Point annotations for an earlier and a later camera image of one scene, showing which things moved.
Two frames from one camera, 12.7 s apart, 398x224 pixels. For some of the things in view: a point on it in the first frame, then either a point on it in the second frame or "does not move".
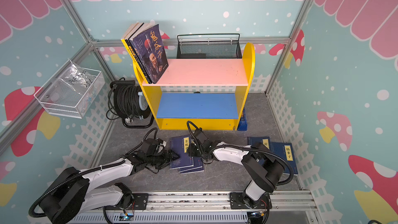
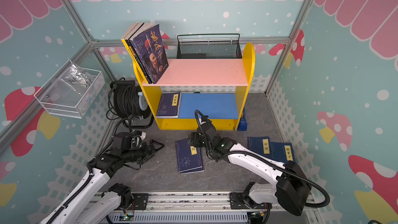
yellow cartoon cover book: x=127 y=35 does not move
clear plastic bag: x=80 y=79 does not move
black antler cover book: x=135 y=55 does not move
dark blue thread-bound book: x=179 y=144 -> x=169 y=105
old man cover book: x=149 y=49 does not move
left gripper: x=167 y=161 -> x=146 y=152
